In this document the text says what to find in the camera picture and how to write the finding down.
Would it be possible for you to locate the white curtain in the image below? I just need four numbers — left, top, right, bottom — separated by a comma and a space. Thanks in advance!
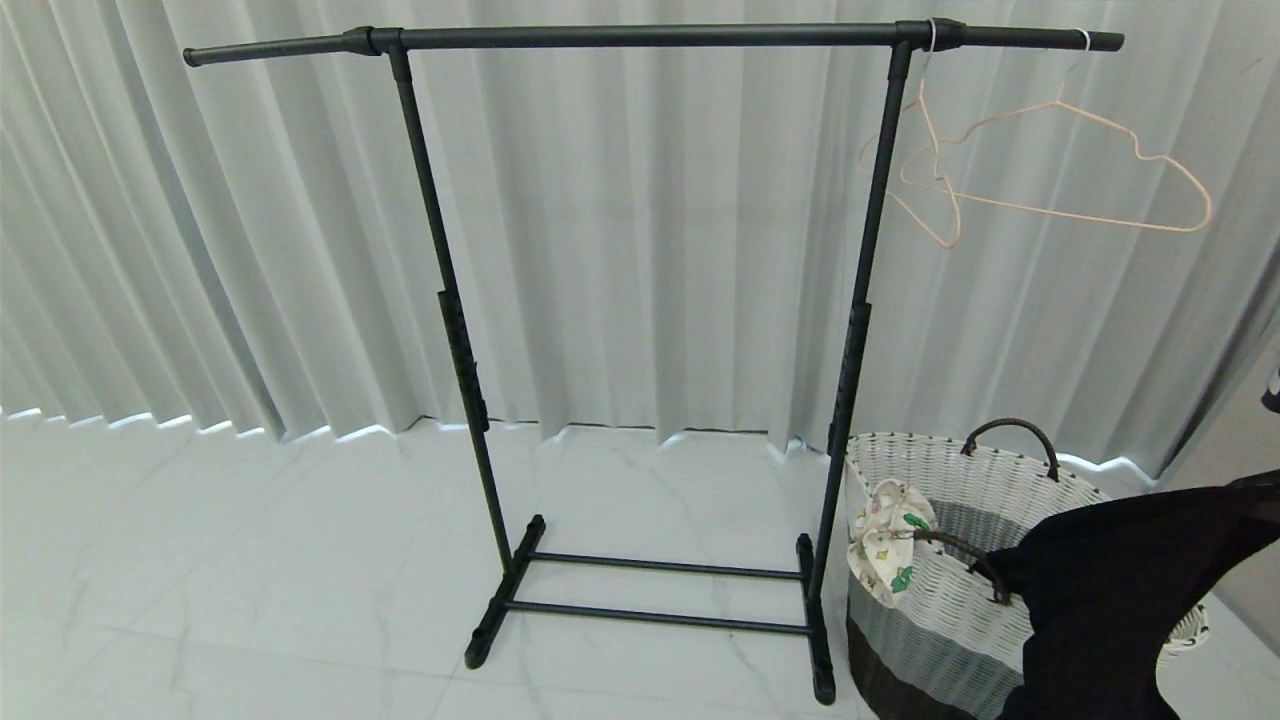
0, 0, 1280, 479

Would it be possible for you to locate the pink clothes hanger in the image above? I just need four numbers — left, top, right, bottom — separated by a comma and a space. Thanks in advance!
858, 50, 963, 250
900, 45, 1213, 234

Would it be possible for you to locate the black garment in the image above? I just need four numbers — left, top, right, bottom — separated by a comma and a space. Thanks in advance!
985, 470, 1280, 720

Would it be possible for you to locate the white laundry basket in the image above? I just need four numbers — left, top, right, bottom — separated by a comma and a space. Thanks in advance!
845, 418, 1211, 720

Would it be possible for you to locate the cream printed garment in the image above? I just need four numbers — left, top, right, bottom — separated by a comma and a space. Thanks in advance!
848, 478, 938, 609

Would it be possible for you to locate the black clothes rack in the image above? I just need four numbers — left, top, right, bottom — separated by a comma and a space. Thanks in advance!
183, 18, 1125, 706

